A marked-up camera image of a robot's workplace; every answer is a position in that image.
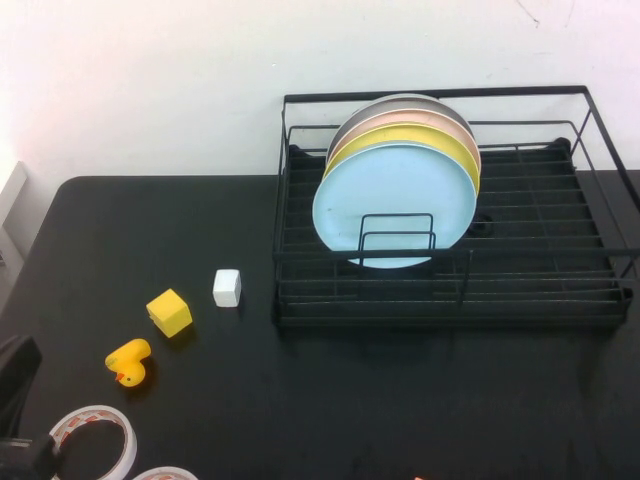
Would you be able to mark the yellow cube block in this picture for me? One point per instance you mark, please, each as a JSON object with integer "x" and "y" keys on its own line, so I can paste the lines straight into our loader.
{"x": 167, "y": 310}

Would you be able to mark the pink round plate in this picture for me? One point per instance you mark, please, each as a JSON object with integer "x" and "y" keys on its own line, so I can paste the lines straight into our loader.
{"x": 430, "y": 118}

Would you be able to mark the grey round plate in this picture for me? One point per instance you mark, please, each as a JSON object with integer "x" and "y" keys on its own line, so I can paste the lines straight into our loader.
{"x": 440, "y": 106}

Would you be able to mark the light blue round plate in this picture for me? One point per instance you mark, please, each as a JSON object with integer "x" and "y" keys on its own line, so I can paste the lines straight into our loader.
{"x": 390, "y": 200}

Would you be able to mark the white tape roll red print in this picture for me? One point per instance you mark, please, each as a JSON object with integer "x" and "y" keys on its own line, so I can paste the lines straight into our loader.
{"x": 131, "y": 440}
{"x": 165, "y": 472}

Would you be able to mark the white cube block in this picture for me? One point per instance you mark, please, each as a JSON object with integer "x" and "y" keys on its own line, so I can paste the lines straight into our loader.
{"x": 226, "y": 290}

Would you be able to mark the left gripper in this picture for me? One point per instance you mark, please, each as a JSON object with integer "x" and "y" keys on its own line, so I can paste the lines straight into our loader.
{"x": 25, "y": 460}

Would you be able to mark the yellow round plate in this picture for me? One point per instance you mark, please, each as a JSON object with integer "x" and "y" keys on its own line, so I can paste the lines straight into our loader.
{"x": 442, "y": 141}

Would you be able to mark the yellow rubber duck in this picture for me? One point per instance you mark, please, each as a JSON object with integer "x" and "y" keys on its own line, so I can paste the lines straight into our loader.
{"x": 127, "y": 362}

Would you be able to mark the grey wall trunking box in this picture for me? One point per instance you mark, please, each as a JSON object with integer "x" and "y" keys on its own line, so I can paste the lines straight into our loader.
{"x": 12, "y": 200}

